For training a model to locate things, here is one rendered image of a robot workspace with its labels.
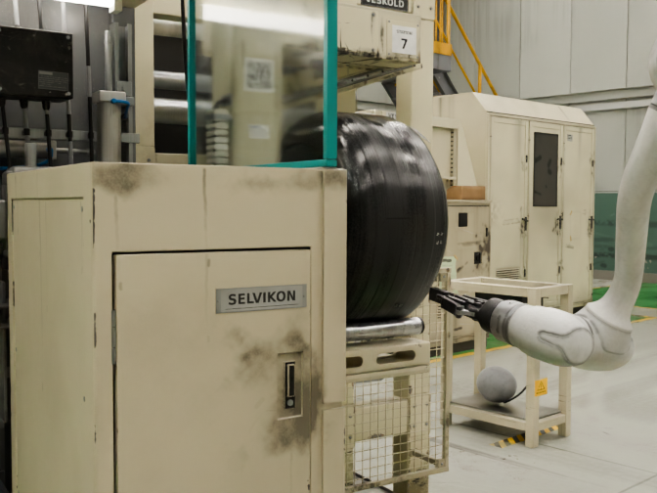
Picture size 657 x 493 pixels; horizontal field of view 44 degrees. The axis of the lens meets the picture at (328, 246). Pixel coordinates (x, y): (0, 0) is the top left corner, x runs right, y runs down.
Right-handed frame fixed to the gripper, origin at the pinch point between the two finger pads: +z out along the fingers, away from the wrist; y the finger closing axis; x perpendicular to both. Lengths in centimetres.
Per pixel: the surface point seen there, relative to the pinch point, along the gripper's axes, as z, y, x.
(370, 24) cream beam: 62, -16, -65
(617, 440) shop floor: 114, -226, 117
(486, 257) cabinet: 362, -357, 74
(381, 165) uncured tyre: 14.2, 9.6, -28.3
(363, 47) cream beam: 61, -14, -58
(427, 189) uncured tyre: 11.3, -2.3, -23.4
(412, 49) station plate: 61, -32, -60
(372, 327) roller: 17.5, 6.1, 11.6
